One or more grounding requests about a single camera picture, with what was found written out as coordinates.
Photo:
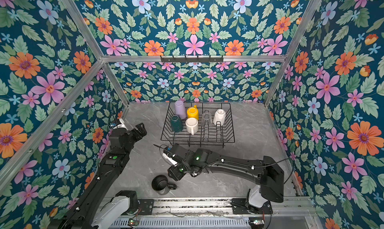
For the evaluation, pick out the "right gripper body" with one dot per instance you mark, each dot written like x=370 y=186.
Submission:
x=178 y=171

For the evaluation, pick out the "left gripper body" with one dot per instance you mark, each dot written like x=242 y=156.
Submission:
x=136 y=136

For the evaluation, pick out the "dark green mug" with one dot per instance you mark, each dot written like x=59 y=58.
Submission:
x=176 y=124

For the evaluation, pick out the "red white mug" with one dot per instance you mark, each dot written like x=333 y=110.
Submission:
x=192 y=125

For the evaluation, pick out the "black mug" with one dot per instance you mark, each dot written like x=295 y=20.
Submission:
x=162 y=186

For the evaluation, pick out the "lilac plastic cup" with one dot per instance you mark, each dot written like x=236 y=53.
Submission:
x=180 y=109

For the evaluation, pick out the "clear drinking glass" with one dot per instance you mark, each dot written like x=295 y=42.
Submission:
x=206 y=119

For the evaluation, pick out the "yellow mug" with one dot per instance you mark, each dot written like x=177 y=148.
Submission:
x=193 y=112

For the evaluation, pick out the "cream white mug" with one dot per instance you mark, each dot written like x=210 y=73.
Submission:
x=219 y=117

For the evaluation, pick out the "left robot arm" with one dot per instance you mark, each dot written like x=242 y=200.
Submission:
x=83 y=215

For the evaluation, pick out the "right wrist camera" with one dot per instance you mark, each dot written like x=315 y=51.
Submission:
x=168 y=159

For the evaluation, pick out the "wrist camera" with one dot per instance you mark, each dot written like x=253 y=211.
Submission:
x=168 y=159
x=120 y=123

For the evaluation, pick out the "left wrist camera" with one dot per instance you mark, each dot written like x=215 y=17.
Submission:
x=120 y=123

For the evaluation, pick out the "black wire dish rack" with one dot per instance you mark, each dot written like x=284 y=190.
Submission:
x=207 y=136

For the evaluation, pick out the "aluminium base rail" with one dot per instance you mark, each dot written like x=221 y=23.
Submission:
x=216 y=207

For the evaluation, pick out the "wall hook rail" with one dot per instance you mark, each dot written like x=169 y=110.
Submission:
x=190 y=59

